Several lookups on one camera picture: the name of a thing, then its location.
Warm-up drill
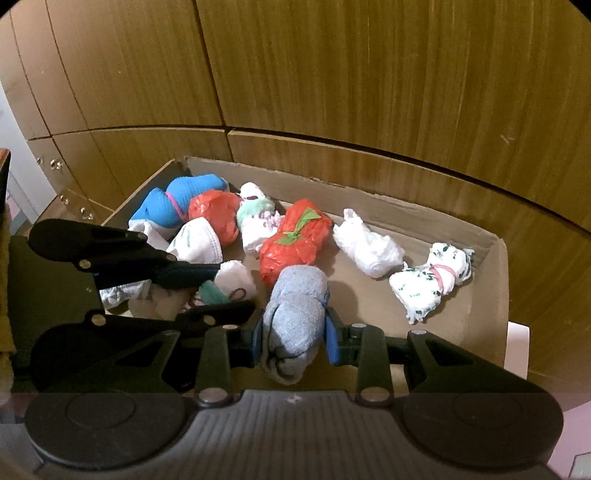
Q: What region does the flat white cloth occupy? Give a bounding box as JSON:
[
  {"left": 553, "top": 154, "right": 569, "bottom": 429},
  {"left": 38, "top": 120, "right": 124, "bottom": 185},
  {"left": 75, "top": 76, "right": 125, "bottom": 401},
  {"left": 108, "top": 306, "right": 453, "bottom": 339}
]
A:
[{"left": 99, "top": 279, "right": 152, "bottom": 309}]

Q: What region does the green cloth bundle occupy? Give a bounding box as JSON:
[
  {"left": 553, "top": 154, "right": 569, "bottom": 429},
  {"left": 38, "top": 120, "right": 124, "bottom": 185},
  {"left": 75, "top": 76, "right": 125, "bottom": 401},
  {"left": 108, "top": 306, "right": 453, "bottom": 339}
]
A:
[{"left": 191, "top": 281, "right": 232, "bottom": 308}]

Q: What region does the blue cloth bundle pink band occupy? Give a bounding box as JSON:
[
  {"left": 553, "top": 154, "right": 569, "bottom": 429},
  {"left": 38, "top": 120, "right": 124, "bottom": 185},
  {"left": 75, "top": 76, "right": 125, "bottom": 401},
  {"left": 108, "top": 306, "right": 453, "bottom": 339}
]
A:
[{"left": 128, "top": 174, "right": 230, "bottom": 230}]

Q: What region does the white and mint cloth bundle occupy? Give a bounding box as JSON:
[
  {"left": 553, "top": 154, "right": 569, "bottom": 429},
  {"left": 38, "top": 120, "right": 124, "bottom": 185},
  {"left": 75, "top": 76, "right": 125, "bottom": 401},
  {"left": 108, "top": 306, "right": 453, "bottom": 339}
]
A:
[{"left": 236, "top": 182, "right": 284, "bottom": 254}]

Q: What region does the plain white plastic bundle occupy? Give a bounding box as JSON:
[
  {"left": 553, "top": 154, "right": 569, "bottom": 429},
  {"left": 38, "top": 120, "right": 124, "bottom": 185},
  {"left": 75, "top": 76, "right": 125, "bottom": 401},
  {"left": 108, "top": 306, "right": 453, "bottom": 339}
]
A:
[{"left": 332, "top": 209, "right": 406, "bottom": 278}]

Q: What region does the white bundle dark green print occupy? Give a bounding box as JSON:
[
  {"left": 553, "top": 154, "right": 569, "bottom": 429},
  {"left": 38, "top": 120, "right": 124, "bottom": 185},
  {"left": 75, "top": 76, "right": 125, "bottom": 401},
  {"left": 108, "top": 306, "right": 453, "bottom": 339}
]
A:
[{"left": 389, "top": 242, "right": 475, "bottom": 325}]

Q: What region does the white sock green band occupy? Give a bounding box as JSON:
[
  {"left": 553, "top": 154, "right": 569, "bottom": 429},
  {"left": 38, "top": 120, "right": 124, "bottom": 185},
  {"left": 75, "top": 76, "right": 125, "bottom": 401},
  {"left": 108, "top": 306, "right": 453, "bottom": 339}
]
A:
[{"left": 213, "top": 260, "right": 258, "bottom": 303}]

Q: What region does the small white cloth bundle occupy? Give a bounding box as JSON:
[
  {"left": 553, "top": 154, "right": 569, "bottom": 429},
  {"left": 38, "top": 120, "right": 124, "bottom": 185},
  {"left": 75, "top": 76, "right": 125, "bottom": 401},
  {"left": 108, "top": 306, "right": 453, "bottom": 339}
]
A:
[{"left": 128, "top": 220, "right": 171, "bottom": 252}]

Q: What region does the wooden wardrobe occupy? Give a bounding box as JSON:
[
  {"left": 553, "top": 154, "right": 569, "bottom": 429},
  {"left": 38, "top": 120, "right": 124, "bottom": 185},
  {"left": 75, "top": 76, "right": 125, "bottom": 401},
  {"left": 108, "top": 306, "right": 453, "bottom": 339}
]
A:
[{"left": 0, "top": 0, "right": 591, "bottom": 398}]

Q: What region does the white door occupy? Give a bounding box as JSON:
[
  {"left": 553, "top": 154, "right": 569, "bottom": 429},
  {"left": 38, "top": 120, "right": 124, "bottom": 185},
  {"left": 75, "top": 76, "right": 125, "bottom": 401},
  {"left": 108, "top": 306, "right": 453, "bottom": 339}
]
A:
[{"left": 0, "top": 92, "right": 52, "bottom": 232}]

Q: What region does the grey sock bundle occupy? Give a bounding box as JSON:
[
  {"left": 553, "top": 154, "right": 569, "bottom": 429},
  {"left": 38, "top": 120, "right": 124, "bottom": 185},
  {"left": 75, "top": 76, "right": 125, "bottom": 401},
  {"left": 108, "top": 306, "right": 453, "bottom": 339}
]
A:
[{"left": 259, "top": 265, "right": 331, "bottom": 386}]

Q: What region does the white paper sheet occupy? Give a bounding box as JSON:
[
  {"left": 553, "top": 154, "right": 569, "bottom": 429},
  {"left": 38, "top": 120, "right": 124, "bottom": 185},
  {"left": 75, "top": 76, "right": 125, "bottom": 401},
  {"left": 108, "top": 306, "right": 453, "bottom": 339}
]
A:
[{"left": 507, "top": 320, "right": 530, "bottom": 378}]

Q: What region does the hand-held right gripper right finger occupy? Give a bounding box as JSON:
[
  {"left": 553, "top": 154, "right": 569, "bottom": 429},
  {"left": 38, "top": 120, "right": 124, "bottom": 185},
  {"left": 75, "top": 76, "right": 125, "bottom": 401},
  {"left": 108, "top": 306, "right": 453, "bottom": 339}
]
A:
[{"left": 324, "top": 308, "right": 550, "bottom": 408}]

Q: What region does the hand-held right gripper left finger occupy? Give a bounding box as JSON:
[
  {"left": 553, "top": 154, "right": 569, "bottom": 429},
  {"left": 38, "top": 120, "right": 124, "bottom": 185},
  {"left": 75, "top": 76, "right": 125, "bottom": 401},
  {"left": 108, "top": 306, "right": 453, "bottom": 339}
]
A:
[{"left": 83, "top": 318, "right": 267, "bottom": 408}]

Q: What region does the red plastic bundle green tie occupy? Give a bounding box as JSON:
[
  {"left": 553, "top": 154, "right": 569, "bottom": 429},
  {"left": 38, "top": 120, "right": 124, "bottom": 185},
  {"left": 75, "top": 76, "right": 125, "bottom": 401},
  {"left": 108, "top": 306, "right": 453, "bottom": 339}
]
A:
[{"left": 259, "top": 198, "right": 334, "bottom": 289}]

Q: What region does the cardboard box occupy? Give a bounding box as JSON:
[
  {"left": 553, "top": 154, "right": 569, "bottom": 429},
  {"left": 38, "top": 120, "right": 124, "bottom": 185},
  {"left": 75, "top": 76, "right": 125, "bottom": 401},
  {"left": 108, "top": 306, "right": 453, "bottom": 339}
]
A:
[{"left": 99, "top": 156, "right": 509, "bottom": 394}]

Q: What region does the plain red plastic bundle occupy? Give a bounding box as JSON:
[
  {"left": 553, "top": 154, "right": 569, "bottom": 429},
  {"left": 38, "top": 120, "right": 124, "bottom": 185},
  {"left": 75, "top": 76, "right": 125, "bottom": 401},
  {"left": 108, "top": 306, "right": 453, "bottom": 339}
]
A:
[{"left": 188, "top": 191, "right": 242, "bottom": 247}]

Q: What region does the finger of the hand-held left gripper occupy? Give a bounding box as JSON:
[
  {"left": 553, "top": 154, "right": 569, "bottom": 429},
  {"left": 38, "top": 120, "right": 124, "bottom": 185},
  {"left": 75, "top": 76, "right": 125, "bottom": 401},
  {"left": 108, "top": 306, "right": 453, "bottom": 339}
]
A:
[
  {"left": 90, "top": 300, "right": 257, "bottom": 340},
  {"left": 79, "top": 225, "right": 221, "bottom": 291}
]

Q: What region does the white sock with ribbed cuff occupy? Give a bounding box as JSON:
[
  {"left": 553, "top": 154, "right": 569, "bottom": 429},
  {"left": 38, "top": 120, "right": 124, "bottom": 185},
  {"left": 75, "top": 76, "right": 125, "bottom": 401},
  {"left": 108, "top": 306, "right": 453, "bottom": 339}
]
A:
[{"left": 165, "top": 218, "right": 223, "bottom": 265}]

